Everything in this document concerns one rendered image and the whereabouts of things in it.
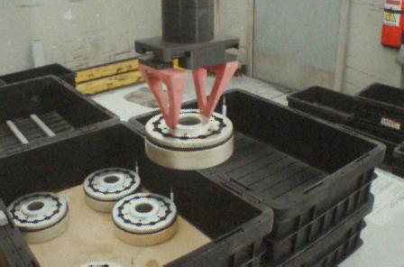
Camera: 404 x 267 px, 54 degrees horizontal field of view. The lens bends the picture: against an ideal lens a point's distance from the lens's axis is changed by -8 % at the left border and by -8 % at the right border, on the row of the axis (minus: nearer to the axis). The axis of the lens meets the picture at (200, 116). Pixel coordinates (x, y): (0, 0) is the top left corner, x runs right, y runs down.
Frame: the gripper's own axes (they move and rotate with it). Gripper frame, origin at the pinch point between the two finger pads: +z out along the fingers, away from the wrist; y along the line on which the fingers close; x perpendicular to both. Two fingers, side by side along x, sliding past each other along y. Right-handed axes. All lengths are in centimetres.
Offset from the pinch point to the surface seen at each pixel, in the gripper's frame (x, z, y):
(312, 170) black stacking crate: -6.8, 22.5, -35.7
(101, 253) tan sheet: -10.4, 22.9, 8.9
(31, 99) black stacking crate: -71, 17, 0
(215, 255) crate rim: 8.0, 14.2, 2.4
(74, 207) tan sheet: -24.2, 22.5, 7.2
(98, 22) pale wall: -354, 43, -152
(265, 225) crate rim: 7.9, 13.8, -5.9
